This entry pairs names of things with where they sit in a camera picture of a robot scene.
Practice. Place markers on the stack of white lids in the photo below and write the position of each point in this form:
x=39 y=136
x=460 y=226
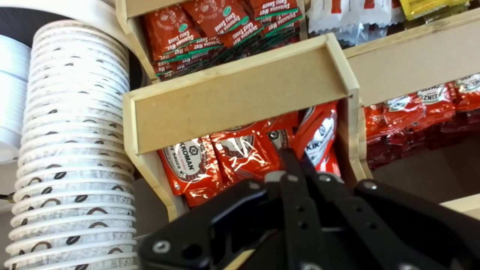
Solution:
x=12 y=100

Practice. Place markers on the pile red sriracha sachets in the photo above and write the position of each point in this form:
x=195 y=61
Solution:
x=210 y=31

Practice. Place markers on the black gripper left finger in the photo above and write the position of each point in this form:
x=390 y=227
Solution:
x=300 y=226

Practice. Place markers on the red ketchup packets in rack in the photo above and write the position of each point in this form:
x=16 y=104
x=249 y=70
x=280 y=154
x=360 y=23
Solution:
x=409 y=70

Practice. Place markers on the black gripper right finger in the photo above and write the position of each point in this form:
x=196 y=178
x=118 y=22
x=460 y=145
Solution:
x=360 y=226

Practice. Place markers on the bamboo organizer bin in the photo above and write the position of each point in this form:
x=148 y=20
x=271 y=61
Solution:
x=135 y=8
x=240 y=95

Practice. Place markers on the short stack paper cups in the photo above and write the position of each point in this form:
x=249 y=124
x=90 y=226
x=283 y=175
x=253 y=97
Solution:
x=75 y=151

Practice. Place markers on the pile red ketchup sachets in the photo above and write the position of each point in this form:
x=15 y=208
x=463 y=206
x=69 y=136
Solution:
x=420 y=121

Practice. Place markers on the pile yellow and white sachets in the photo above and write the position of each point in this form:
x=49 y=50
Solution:
x=349 y=20

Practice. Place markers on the red ketchup sachet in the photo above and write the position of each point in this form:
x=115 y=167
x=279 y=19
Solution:
x=244 y=151
x=322 y=136
x=192 y=167

